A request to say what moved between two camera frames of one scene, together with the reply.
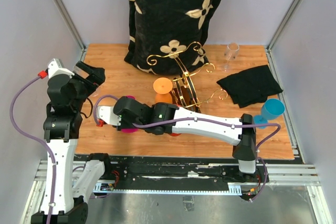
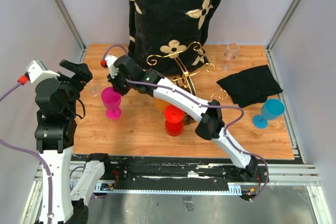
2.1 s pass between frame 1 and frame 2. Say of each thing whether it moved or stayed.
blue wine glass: stayed
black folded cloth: stayed
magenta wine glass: moved
